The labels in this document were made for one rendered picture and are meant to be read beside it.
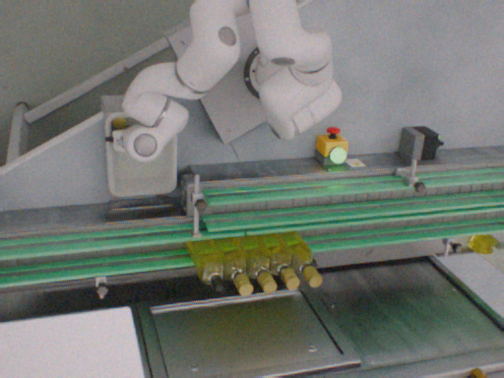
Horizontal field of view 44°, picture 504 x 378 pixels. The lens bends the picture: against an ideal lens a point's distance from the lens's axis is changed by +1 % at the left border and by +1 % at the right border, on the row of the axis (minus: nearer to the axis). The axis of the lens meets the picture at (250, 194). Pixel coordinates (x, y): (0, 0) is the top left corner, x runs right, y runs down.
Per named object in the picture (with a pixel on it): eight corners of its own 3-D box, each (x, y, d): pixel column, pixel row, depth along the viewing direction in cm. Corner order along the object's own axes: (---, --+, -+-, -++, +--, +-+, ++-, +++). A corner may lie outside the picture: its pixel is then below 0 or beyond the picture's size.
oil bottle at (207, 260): (185, 246, 166) (203, 288, 147) (185, 227, 163) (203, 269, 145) (206, 244, 167) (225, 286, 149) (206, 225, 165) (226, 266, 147)
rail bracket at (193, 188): (184, 223, 162) (194, 246, 151) (185, 164, 155) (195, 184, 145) (196, 222, 163) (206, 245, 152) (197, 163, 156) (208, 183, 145)
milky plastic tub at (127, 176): (106, 184, 165) (109, 198, 158) (102, 103, 156) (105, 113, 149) (170, 180, 170) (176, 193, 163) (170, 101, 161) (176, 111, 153)
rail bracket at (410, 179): (390, 174, 176) (413, 193, 164) (393, 150, 173) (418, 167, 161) (402, 173, 177) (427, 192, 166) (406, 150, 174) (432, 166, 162)
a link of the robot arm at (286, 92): (342, 58, 118) (273, 105, 117) (343, 112, 140) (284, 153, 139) (313, 25, 121) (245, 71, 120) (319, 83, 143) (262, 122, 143)
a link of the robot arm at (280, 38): (325, 20, 121) (322, -29, 107) (339, 81, 116) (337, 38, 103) (256, 34, 122) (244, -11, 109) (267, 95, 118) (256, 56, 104)
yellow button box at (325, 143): (313, 157, 181) (323, 165, 174) (316, 132, 178) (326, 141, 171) (335, 155, 183) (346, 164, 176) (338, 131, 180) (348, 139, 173)
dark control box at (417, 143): (397, 151, 189) (410, 160, 181) (401, 126, 185) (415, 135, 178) (420, 150, 191) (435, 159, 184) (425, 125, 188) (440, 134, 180)
